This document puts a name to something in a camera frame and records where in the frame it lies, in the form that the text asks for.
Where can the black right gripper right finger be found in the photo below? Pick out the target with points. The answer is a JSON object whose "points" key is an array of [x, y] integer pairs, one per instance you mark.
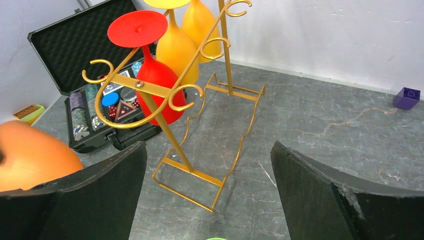
{"points": [[324, 203]]}

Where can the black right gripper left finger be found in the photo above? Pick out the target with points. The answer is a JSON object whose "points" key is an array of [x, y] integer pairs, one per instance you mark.
{"points": [[97, 202]]}

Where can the orange plastic wine glass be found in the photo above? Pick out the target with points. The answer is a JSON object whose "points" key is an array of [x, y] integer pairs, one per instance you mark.
{"points": [[29, 157]]}

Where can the yellow plastic wine glass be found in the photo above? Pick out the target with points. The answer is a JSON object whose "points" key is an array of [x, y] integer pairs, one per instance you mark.
{"points": [[175, 48], [197, 22]]}

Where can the red plastic wine glass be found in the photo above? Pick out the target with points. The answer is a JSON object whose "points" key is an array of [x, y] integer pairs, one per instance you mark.
{"points": [[141, 28]]}

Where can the yellow orange toy brick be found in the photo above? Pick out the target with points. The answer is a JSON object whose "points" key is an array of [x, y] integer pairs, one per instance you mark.
{"points": [[29, 114]]}

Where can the black poker chip case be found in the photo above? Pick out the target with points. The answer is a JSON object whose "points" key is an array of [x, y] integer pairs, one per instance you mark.
{"points": [[66, 48]]}

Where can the purple cube block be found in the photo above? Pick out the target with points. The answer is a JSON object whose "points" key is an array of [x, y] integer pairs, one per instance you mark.
{"points": [[407, 98]]}

